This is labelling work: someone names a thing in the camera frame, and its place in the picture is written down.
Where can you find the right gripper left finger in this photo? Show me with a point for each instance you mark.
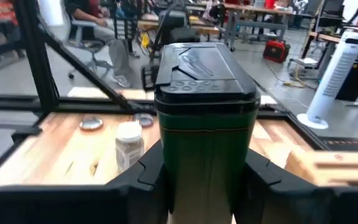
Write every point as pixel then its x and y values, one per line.
pixel 73 205

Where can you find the wooden slatted shelf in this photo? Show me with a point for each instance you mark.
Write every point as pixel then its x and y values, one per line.
pixel 337 168

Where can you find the person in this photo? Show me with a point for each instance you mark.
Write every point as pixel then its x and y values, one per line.
pixel 104 28

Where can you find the green tin with black lid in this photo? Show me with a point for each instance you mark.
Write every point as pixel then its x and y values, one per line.
pixel 207 124

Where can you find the black computer tower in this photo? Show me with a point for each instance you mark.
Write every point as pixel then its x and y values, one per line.
pixel 354 81

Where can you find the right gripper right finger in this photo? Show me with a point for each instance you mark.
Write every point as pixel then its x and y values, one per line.
pixel 306 205

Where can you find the white fan base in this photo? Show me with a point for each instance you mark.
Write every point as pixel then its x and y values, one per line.
pixel 337 77

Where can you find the wooden work table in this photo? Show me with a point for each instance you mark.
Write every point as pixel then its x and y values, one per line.
pixel 207 30

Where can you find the red box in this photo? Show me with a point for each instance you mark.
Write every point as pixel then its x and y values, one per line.
pixel 275 51

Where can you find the black aluminium frame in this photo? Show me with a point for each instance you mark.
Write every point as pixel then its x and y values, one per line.
pixel 34 46

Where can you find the grey office chair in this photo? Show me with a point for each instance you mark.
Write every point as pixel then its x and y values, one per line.
pixel 85 31

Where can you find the round metal dish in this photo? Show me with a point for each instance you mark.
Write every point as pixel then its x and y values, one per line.
pixel 91 123
pixel 143 120

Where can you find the white-label bagel sesame spice jar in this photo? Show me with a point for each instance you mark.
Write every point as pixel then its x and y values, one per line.
pixel 129 149

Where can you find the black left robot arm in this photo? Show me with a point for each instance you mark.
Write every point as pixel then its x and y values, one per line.
pixel 179 28

